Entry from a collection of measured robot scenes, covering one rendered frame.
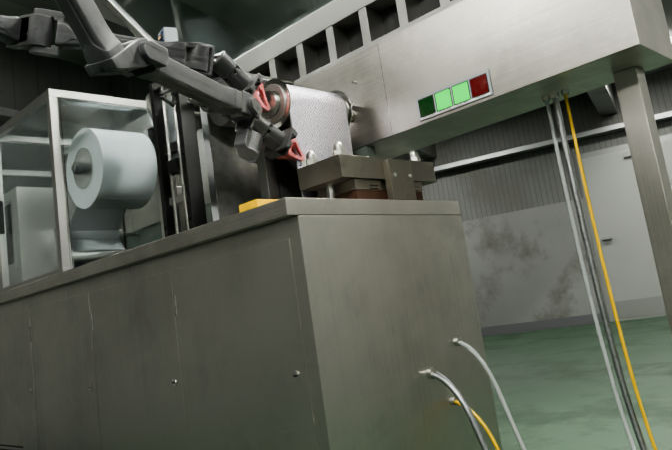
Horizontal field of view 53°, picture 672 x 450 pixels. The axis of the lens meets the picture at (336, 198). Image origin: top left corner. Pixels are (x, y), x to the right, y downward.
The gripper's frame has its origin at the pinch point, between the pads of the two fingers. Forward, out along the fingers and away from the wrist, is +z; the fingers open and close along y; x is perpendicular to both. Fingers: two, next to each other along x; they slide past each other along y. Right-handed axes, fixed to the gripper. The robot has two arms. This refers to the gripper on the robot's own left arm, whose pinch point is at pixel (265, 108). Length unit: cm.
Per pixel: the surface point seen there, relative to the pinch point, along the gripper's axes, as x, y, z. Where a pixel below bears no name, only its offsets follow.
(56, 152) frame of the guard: -1, -97, -20
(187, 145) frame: -7.9, -28.0, -3.6
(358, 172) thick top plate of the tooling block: -15.1, 25.5, 20.0
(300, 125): 0.0, 5.6, 9.3
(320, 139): 1.8, 5.8, 17.2
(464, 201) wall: 477, -366, 497
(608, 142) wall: 542, -175, 517
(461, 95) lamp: 18, 42, 30
